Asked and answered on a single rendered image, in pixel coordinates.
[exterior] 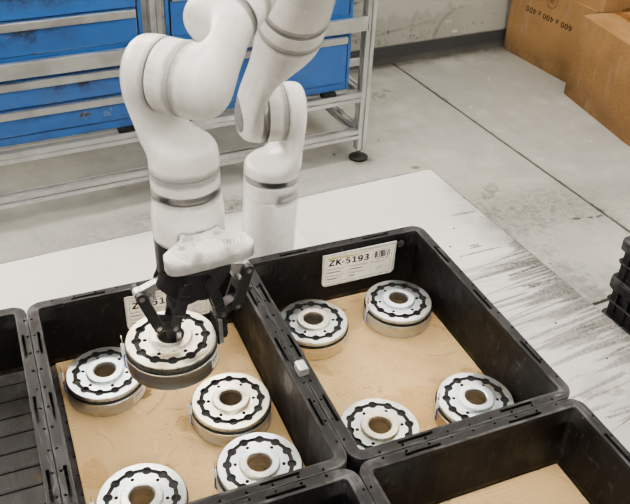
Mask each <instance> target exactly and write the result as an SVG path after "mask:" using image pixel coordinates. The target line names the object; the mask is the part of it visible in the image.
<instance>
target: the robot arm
mask: <svg viewBox="0 0 630 504"><path fill-rule="evenodd" d="M335 2H336V0H188V1H187V3H186V5H185V8H184V11H183V22H184V25H185V28H186V30H187V32H188V33H189V35H190V36H191V37H192V39H193V40H194V41H190V40H185V39H181V38H176V37H172V36H167V35H163V34H158V33H144V34H141V35H139V36H137V37H135V38H134V39H133V40H132V41H131V42H130V43H129V44H128V46H127V47H126V49H125V51H124V53H123V56H122V59H121V63H120V71H119V77H120V88H121V92H122V96H123V99H124V102H125V105H126V108H127V110H128V113H129V115H130V118H131V120H132V123H133V125H134V128H135V130H136V133H137V135H138V138H139V140H140V143H141V145H142V147H143V149H144V151H145V153H146V156H147V160H148V172H149V181H150V190H151V207H150V211H151V222H152V230H153V240H154V249H155V258H156V270H155V272H154V274H153V279H152V280H150V281H148V282H146V283H144V284H143V285H140V283H133V284H132V285H131V286H130V290H131V292H132V294H133V296H134V298H135V300H136V302H137V304H138V305H139V307H140V309H141V310H142V312H143V313H144V315H145V317H146V318H147V320H148V321H149V323H150V325H151V326H152V328H153V329H154V331H155V332H156V333H161V332H162V331H164V330H166V334H167V343H175V342H178V341H180V340H181V339H182V338H183V331H182V329H181V325H182V320H183V316H185V315H186V311H187V307H188V305H189V304H192V303H194V302H196V301H198V300H207V299H209V302H210V304H211V306H212V310H210V316H211V323H212V325H213V326H214V328H215V331H216V333H217V337H218V344H222V343H224V338H225V337H227V334H228V327H227V316H228V313H229V312H231V311H232V310H240V309H241V308H242V306H243V303H244V300H245V297H246V294H247V290H248V287H249V284H250V281H251V278H252V275H253V272H254V268H253V266H252V265H251V264H250V262H249V261H248V259H251V258H256V257H261V256H265V255H270V254H275V253H280V252H285V251H290V250H294V244H295V230H296V216H297V203H298V187H299V173H300V168H301V164H302V155H303V146H304V139H305V132H306V124H307V116H308V114H307V99H306V94H305V92H304V89H303V87H302V86H301V85H300V84H299V83H298V82H295V81H286V80H287V79H288V78H290V77H291V76H292V75H294V74H295V73H296V72H298V71H299V70H300V69H302V68H303V67H304V66H305V65H306V64H307V63H308V62H309V61H311V60H312V59H313V57H314V56H315V55H316V54H317V52H318V51H319V49H320V47H321V45H322V42H323V40H324V37H325V34H326V31H327V28H328V25H329V22H330V19H331V15H332V12H333V8H334V5H335ZM254 35H255V39H254V44H253V49H252V53H251V57H250V60H249V63H248V66H247V68H246V71H245V74H244V76H243V79H242V82H241V84H240V87H239V90H238V94H237V98H236V103H235V115H234V118H235V125H236V129H237V131H238V133H239V135H240V136H241V137H242V138H243V139H244V140H246V141H248V142H254V143H262V142H269V143H268V144H266V145H265V146H263V147H261V148H259V149H257V150H255V151H253V152H251V153H250V154H249V155H248V156H247V157H246V159H245V161H244V169H243V213H242V232H239V231H227V230H225V210H224V202H223V197H222V193H221V181H220V160H219V150H218V145H217V143H216V141H215V139H214V138H213V137H212V136H211V135H210V134H209V133H208V132H206V131H204V130H203V129H201V128H199V127H197V126H196V125H194V124H193V123H192V122H190V121H189V120H191V121H196V122H204V121H208V120H211V119H213V118H215V117H217V116H218V115H219V114H221V113H222V112H223V111H224V110H225V109H226V108H227V106H228V105H229V103H230V101H231V100H232V97H233V94H234V90H235V87H236V83H237V79H238V75H239V72H240V68H241V65H242V63H243V60H244V56H245V54H246V50H247V48H248V45H249V42H250V41H251V39H252V38H253V37H254ZM229 272H230V274H231V278H230V281H229V284H228V288H227V291H226V294H225V297H223V298H222V295H221V293H220V290H219V287H220V285H221V284H222V282H223V281H224V279H225V278H226V276H227V275H228V273H229ZM158 289H159V290H160V291H162V292H163V293H164V294H166V308H165V313H164V314H158V313H157V311H156V310H155V308H154V306H153V305H152V304H153V303H154V302H155V301H154V300H155V299H156V296H155V292H156V291H157V290H158Z"/></svg>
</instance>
